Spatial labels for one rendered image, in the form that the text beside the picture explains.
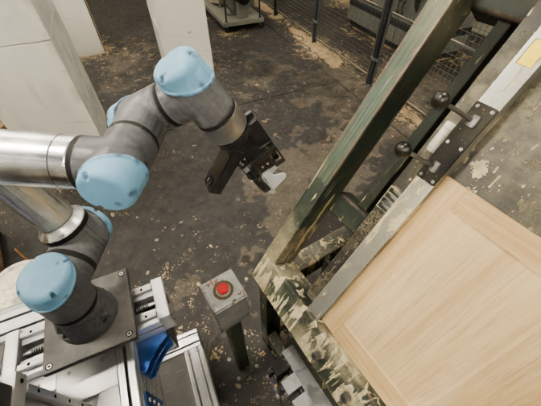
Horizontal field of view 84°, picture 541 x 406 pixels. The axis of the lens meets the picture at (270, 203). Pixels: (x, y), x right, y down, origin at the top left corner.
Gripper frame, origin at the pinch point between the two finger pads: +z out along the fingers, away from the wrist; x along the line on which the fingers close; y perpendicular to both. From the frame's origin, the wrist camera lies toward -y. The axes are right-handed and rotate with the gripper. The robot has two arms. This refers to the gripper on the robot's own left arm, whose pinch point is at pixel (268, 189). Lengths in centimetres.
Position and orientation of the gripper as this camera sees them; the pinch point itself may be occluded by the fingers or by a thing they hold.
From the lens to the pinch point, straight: 70.2
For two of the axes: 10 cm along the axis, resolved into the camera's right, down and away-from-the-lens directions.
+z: 4.3, 4.4, 7.9
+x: -3.9, -6.9, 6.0
